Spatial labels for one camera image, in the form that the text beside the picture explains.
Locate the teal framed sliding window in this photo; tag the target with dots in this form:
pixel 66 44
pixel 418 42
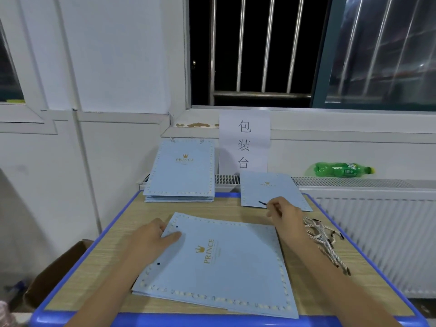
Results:
pixel 381 51

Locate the white radiator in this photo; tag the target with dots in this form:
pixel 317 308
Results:
pixel 388 235

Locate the person's left hand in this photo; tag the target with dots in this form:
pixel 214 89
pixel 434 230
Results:
pixel 150 240

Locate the person's left forearm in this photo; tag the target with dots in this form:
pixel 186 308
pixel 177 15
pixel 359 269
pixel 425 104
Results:
pixel 102 296

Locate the stack of blue paper bags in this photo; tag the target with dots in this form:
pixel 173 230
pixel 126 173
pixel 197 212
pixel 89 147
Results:
pixel 272 187

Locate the white framed window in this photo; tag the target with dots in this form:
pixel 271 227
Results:
pixel 20 115

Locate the person's right forearm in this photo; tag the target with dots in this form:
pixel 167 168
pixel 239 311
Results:
pixel 340 289

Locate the white paper sign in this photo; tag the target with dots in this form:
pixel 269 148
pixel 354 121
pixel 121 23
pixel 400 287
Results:
pixel 244 139

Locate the person's right hand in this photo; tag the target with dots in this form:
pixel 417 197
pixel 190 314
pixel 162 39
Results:
pixel 287 220

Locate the metal window grille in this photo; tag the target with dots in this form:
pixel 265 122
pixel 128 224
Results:
pixel 259 94

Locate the stack of finished blue bags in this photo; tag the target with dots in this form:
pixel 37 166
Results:
pixel 178 196

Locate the pink water bottle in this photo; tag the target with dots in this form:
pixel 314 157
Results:
pixel 4 315

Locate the brown cardboard box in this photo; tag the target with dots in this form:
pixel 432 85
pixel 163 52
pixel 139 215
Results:
pixel 54 275

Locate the blue-edged wooden desk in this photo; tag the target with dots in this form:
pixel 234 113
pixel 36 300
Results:
pixel 102 255

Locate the green plastic bottle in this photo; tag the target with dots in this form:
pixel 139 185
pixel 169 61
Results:
pixel 340 169

